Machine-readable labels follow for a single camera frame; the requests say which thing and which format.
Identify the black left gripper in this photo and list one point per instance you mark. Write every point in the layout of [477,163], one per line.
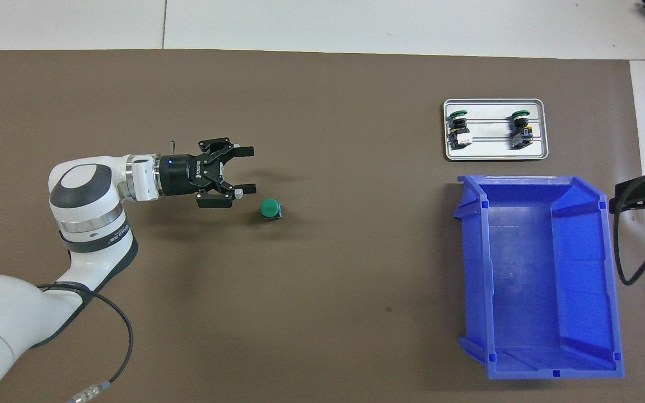
[182,176]

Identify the green push button switch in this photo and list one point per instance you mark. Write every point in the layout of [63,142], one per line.
[269,208]
[459,131]
[521,131]

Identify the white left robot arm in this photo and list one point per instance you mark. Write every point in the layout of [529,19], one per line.
[84,190]

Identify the blue plastic storage bin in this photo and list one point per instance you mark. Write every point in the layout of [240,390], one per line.
[524,280]

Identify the brown table mat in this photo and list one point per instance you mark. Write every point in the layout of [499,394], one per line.
[300,308]

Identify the grey metal tray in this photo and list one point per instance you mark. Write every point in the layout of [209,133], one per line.
[493,140]

